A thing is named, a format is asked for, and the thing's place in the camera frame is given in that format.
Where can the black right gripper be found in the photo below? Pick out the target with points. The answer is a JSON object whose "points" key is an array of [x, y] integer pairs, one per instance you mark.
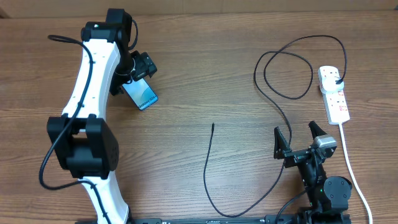
{"points": [[280, 148]]}

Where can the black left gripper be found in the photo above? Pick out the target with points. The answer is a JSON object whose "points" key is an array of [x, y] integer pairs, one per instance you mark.
{"points": [[145, 65]]}

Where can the Samsung Galaxy smartphone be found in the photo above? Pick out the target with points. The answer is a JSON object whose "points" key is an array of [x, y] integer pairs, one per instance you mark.
{"points": [[141, 93]]}

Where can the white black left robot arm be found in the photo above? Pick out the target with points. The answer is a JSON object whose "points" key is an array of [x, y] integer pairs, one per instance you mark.
{"points": [[81, 139]]}

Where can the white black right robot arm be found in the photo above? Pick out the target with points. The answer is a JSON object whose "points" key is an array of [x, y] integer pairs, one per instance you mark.
{"points": [[328, 196]]}

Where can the white charger plug adapter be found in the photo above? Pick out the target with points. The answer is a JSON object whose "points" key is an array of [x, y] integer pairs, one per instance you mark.
{"points": [[329, 84]]}

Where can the white power strip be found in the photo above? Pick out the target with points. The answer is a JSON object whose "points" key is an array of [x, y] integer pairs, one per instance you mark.
{"points": [[335, 103]]}

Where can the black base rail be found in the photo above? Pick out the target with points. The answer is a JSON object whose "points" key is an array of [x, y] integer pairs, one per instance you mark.
{"points": [[211, 221]]}

